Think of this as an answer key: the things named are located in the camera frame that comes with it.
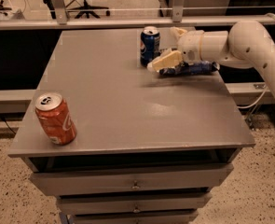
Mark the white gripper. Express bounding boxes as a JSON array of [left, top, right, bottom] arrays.
[[147, 27, 204, 72]]

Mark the blue pepsi can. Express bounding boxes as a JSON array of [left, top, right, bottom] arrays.
[[140, 26, 160, 66]]

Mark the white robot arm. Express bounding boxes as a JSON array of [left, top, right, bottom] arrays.
[[147, 21, 275, 98]]

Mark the blue chip bag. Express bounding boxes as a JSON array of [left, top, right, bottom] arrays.
[[158, 61, 220, 76]]

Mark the orange soda can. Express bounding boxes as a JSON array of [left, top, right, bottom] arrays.
[[35, 92, 76, 145]]

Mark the grey drawer cabinet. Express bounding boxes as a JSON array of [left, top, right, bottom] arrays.
[[7, 27, 256, 224]]

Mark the bottom grey drawer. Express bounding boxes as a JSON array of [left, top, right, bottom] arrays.
[[74, 210, 198, 224]]

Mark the grey drawer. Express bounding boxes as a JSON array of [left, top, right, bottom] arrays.
[[74, 210, 198, 224], [57, 192, 212, 215], [31, 163, 233, 196]]

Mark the top grey drawer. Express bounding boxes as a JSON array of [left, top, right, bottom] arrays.
[[31, 163, 233, 196]]

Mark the middle grey drawer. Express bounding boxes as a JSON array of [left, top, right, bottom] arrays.
[[57, 192, 212, 215]]

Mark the white cable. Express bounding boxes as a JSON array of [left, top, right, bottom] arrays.
[[236, 12, 275, 110]]

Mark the metal railing frame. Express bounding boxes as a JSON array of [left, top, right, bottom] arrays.
[[0, 0, 275, 30]]

